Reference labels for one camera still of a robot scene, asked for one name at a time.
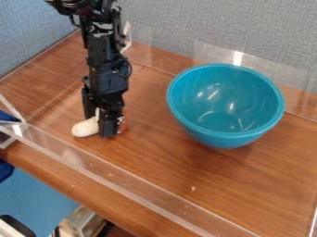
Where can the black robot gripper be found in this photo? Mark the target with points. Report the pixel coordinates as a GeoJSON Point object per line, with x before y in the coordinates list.
{"type": "Point", "coordinates": [104, 86]}

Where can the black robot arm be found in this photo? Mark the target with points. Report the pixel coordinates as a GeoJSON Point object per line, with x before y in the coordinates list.
{"type": "Point", "coordinates": [97, 18]}

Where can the grey metal box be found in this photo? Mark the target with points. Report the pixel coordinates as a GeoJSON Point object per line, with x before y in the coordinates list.
{"type": "Point", "coordinates": [80, 224]}

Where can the black white device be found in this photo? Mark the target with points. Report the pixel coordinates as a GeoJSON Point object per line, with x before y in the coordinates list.
{"type": "Point", "coordinates": [12, 228]}

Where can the plush brown white mushroom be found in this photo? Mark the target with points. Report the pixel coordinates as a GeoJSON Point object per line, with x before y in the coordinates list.
{"type": "Point", "coordinates": [88, 127]}

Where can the clear acrylic barrier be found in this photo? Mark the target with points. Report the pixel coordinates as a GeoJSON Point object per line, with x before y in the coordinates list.
{"type": "Point", "coordinates": [295, 82]}
{"type": "Point", "coordinates": [140, 191]}

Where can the blue plastic bowl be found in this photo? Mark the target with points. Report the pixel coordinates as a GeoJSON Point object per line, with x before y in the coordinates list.
{"type": "Point", "coordinates": [224, 104]}

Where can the clear acrylic back barrier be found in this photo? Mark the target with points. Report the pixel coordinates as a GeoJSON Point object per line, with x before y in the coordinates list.
{"type": "Point", "coordinates": [295, 82]}

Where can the clear acrylic corner bracket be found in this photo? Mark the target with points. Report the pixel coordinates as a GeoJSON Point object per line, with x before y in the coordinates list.
{"type": "Point", "coordinates": [127, 38]}

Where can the clear acrylic front barrier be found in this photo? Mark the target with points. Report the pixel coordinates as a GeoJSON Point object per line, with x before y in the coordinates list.
{"type": "Point", "coordinates": [140, 191]}

